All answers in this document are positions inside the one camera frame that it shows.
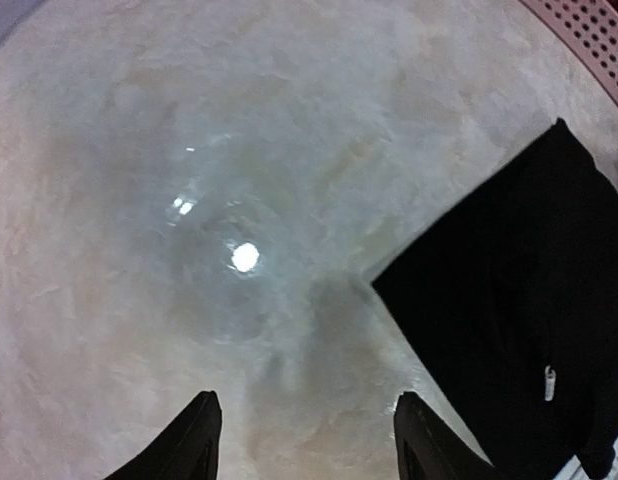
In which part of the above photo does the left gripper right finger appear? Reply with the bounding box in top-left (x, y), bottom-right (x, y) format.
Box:
top-left (393, 392), bottom-right (497, 480)

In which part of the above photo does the pink perforated laundry basket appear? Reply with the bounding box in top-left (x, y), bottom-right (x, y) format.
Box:
top-left (522, 0), bottom-right (618, 108)

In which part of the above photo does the black garment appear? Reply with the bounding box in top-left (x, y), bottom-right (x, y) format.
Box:
top-left (372, 120), bottom-right (618, 479)

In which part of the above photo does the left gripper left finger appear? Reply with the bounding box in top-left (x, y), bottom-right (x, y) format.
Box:
top-left (106, 391), bottom-right (222, 480)

